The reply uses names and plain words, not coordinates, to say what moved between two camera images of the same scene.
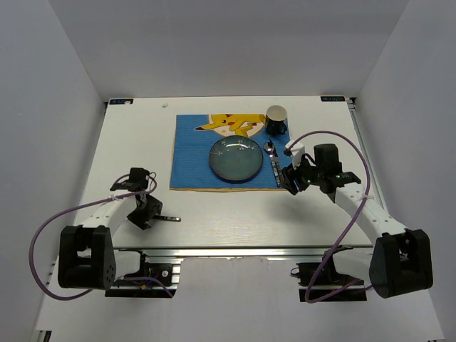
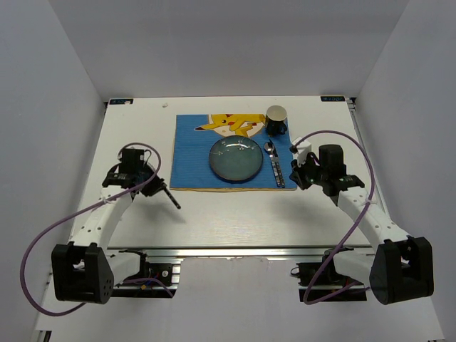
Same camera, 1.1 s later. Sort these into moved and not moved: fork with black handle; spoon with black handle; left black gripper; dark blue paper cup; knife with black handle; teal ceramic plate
Moved: fork with black handle; left black gripper
Not moved: dark blue paper cup; spoon with black handle; knife with black handle; teal ceramic plate
